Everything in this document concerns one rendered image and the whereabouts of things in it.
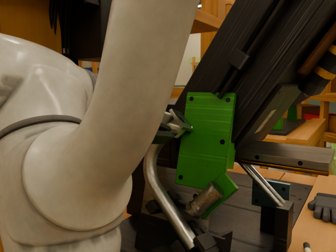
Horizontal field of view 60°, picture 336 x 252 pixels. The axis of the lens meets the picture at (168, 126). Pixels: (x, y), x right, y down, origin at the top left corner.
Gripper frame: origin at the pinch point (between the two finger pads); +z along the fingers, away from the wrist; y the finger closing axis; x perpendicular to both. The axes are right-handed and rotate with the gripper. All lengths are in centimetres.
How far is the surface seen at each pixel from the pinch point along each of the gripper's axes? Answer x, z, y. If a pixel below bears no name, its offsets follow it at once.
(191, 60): 114, 789, 539
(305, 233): -1.7, 34.8, -33.2
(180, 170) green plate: 5.6, 4.3, -8.1
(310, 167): -15.1, 16.6, -22.1
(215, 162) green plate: -2.4, 4.3, -11.7
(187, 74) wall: 168, 852, 553
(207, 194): 1.6, 0.7, -16.6
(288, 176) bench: 1, 88, -14
